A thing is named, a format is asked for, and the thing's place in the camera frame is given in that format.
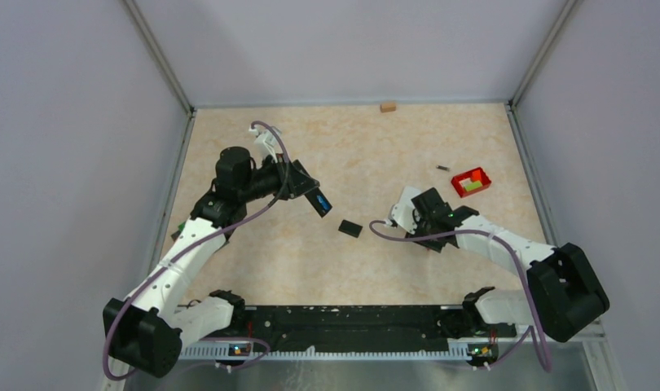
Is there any small wooden block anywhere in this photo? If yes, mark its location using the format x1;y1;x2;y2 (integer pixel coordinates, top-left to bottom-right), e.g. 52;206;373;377
379;102;397;113

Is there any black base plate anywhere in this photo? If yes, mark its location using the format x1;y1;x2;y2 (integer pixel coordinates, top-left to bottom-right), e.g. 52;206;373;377
210;305;517;340

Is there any red plastic bin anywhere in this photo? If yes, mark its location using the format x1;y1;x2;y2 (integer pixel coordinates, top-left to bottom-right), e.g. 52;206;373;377
451;167;492;198

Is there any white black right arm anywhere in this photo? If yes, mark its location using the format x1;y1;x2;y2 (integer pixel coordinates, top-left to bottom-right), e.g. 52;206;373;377
389;187;610;342

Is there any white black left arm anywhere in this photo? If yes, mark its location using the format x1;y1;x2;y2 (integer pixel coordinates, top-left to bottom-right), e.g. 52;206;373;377
103;147;332;381

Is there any white remote control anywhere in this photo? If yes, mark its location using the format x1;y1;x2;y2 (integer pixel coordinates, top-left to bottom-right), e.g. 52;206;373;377
389;186;421;234

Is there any aluminium frame rail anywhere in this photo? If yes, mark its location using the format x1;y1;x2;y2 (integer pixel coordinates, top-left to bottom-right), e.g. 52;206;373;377
113;323;606;362

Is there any black remote control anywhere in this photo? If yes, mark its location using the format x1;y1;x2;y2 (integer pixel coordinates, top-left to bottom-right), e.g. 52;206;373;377
305;187;332;218

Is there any black battery cover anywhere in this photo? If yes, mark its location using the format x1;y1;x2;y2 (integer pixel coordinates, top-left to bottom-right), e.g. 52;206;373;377
338;220;363;238

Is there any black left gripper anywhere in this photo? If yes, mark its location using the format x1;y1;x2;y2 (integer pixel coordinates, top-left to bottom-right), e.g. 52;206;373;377
239;152;319;203

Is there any green block in bin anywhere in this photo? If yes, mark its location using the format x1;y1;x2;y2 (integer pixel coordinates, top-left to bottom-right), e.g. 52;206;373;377
464;181;482;192

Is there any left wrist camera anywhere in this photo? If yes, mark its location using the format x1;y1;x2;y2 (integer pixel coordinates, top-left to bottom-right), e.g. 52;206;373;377
249;128;280;163

